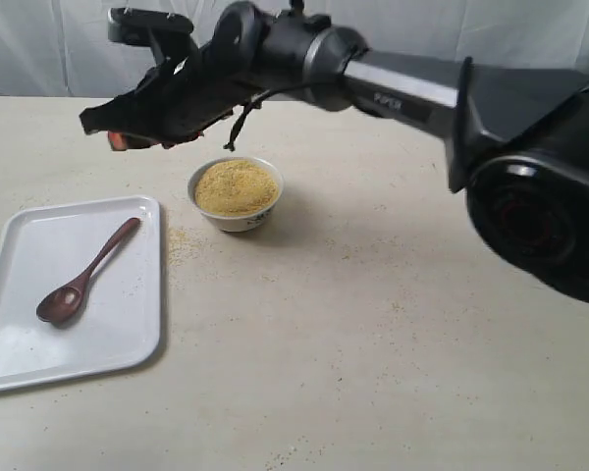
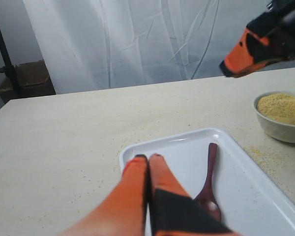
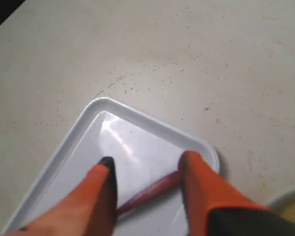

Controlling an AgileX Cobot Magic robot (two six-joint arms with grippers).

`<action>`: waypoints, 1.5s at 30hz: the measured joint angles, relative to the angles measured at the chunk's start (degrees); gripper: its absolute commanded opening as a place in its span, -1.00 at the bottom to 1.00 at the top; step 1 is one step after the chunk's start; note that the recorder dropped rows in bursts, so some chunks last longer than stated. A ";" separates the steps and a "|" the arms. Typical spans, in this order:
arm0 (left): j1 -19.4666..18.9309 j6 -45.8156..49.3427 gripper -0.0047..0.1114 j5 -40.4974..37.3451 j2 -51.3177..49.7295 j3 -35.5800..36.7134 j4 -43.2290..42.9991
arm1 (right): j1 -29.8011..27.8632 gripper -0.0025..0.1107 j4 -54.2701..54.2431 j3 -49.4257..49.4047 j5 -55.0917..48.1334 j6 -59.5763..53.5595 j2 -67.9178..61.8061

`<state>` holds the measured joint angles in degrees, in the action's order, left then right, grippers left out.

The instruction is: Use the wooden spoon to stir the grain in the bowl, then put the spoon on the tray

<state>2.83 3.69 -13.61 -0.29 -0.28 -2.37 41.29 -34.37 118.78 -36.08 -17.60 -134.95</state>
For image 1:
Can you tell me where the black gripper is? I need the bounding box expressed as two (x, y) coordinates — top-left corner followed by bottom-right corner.
(79, 41), (255, 150)

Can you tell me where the dark brown wooden spoon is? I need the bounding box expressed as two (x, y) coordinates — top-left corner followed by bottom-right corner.
(35, 217), (141, 325)

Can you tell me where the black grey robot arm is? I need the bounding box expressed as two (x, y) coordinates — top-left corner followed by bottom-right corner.
(80, 1), (589, 303)

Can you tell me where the white wrinkled backdrop curtain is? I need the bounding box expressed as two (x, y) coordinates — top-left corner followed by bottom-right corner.
(0, 0), (589, 97)

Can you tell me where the yellow millet grain heap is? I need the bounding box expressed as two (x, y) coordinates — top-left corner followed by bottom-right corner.
(194, 159), (279, 217)

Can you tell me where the white ceramic bowl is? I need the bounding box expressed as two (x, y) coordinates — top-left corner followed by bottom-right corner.
(187, 157), (284, 233)

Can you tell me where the white rectangular plastic tray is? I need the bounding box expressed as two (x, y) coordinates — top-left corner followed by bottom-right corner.
(0, 195), (162, 393)

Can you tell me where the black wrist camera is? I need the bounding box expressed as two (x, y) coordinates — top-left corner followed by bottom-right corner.
(107, 7), (198, 66)

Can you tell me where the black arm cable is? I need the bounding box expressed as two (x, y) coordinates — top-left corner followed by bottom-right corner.
(222, 80), (325, 151)

